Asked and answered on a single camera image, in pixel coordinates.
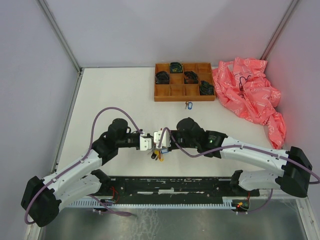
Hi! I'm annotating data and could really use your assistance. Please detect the keyring bunch with red opener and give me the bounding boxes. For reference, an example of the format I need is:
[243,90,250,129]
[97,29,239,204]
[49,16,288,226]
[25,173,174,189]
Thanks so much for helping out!
[147,148,169,162]

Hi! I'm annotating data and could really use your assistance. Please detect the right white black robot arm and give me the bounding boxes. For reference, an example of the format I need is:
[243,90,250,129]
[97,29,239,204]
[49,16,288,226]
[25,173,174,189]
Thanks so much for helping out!
[170,117,313,198]

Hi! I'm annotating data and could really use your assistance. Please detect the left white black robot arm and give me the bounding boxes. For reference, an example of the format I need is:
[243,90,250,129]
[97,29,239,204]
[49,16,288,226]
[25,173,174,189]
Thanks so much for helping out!
[21,118,154,227]

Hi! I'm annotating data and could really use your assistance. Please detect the key with blue tag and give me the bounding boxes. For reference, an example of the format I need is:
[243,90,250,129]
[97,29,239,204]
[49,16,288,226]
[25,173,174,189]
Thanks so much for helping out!
[184,101,193,110]

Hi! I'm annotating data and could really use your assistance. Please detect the wooden compartment tray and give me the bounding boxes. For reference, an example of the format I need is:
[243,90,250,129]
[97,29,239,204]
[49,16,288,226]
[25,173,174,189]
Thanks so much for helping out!
[153,62,216,102]

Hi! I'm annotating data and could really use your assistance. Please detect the black item right compartment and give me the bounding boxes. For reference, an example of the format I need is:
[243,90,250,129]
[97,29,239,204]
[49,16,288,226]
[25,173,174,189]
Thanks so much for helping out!
[199,80,215,96]

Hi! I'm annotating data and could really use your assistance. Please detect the black item compartment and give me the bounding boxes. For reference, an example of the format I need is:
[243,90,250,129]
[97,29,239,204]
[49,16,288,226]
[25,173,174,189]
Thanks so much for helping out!
[169,62,184,74]
[183,71,199,84]
[155,71,170,85]
[199,80,215,96]

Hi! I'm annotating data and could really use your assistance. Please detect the black item middle compartment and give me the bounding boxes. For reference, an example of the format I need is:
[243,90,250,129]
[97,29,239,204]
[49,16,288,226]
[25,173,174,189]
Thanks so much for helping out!
[183,71,199,84]

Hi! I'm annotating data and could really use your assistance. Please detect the black item left compartment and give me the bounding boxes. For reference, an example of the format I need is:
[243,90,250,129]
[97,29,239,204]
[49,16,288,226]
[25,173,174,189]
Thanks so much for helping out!
[155,71,170,85]

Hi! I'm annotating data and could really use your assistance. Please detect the black item top compartment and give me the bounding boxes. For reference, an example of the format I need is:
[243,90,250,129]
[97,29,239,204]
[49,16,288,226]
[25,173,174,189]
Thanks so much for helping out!
[169,62,184,74]

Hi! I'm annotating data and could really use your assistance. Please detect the pink plastic bag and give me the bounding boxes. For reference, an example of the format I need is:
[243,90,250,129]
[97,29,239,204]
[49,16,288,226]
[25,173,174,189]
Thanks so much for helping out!
[212,57,287,149]

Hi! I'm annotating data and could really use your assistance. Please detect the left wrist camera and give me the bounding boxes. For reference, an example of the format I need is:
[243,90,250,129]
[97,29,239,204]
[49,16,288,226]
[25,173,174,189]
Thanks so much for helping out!
[139,135,153,151]

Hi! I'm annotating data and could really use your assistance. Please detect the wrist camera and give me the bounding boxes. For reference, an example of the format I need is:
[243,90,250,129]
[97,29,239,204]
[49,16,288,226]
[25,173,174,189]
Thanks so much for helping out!
[153,130,171,149]
[139,135,153,151]

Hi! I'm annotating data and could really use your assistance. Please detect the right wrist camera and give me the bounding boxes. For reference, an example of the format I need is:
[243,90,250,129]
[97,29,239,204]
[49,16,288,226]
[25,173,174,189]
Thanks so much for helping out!
[153,130,171,149]

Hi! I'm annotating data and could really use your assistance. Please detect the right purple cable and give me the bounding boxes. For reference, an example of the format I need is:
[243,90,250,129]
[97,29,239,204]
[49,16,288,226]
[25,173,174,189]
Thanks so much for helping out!
[157,127,320,216]

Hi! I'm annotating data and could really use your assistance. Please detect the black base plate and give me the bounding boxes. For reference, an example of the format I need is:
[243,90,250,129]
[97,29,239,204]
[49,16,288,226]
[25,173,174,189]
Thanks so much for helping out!
[95,176,260,204]

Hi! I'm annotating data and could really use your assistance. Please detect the white slotted cable duct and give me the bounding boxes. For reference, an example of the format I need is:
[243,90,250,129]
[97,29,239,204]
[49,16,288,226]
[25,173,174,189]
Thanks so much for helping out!
[67,197,245,210]

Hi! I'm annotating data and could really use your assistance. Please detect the aluminium frame rail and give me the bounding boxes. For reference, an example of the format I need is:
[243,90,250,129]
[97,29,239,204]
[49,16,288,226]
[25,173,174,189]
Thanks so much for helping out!
[37,0,83,73]

